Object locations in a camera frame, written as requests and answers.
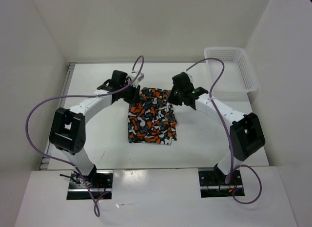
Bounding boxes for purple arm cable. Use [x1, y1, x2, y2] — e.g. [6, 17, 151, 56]
[186, 57, 263, 205]
[26, 55, 145, 217]

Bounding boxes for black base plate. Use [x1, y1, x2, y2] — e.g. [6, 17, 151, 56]
[198, 168, 245, 198]
[66, 171, 113, 200]

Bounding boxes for white perforated plastic basket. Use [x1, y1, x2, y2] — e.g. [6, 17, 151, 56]
[204, 47, 258, 93]

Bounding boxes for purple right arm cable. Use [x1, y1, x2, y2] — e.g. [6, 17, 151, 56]
[186, 57, 263, 205]

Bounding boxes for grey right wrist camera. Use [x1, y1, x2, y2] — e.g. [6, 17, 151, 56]
[186, 73, 193, 83]

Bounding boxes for orange grey camouflage shorts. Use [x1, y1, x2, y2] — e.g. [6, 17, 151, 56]
[127, 87, 177, 145]

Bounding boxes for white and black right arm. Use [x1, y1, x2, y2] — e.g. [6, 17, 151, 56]
[168, 72, 265, 185]

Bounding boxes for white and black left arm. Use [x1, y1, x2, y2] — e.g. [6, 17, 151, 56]
[49, 70, 144, 188]

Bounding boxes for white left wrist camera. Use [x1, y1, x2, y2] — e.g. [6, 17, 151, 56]
[129, 71, 144, 86]

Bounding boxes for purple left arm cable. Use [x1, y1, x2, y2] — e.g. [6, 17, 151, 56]
[26, 55, 145, 217]

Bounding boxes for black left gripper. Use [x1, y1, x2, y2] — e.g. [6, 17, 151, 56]
[119, 82, 141, 105]

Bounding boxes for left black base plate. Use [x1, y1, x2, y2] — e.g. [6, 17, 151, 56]
[66, 171, 113, 200]

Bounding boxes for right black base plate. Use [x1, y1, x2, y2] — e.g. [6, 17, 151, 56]
[198, 168, 245, 198]

